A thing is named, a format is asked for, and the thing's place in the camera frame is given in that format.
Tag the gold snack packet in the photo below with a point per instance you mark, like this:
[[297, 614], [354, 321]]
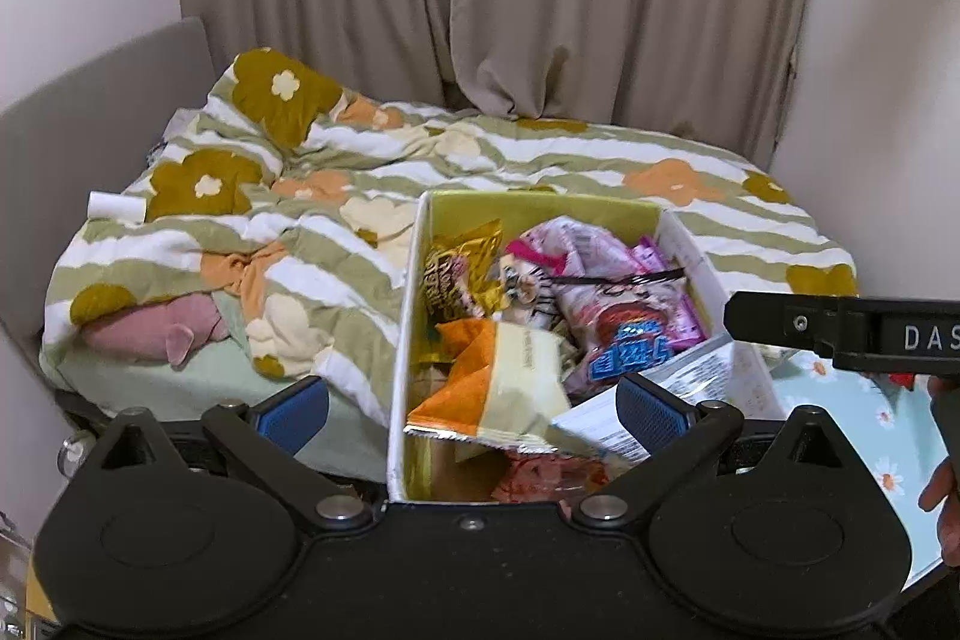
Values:
[[450, 280]]

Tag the yellow-green cardboard box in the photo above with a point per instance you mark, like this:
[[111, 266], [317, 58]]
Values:
[[409, 310]]

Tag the purple snack packet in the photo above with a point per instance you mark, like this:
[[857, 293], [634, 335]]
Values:
[[651, 254]]

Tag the light blue floral tablecloth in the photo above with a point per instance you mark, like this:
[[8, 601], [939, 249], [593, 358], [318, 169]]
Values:
[[847, 419]]

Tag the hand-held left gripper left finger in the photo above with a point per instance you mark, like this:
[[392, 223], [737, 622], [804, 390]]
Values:
[[294, 413]]

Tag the orange and cream snack packet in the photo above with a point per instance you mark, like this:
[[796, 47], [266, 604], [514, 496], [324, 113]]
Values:
[[487, 389]]

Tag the white and blue snack packet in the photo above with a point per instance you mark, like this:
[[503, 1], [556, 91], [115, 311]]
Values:
[[592, 424]]

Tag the grey bed headboard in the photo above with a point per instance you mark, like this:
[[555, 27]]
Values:
[[90, 85]]

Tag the pink plush toy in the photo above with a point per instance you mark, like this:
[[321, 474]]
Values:
[[161, 334]]

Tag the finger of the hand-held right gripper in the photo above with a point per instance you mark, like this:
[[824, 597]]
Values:
[[780, 319]]

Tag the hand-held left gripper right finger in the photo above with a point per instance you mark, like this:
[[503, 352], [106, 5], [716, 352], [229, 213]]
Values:
[[651, 413]]

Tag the pink translucent snack packet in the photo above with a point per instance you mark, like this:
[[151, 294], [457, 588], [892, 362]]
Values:
[[540, 482]]

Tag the person's right hand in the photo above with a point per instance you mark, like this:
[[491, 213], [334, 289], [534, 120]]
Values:
[[946, 497]]

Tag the light green bed sheet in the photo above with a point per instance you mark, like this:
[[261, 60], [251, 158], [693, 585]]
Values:
[[225, 389]]

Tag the pink striped snack packet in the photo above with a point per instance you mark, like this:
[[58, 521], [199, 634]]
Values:
[[570, 241]]

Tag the red snack packet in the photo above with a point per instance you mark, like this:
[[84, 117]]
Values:
[[901, 380]]

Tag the floral striped duvet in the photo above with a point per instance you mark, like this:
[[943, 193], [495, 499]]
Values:
[[315, 212]]

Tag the cartoon print snack packet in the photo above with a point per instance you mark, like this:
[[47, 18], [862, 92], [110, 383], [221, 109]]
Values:
[[529, 291]]

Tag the white tube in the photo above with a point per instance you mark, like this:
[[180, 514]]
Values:
[[114, 206]]

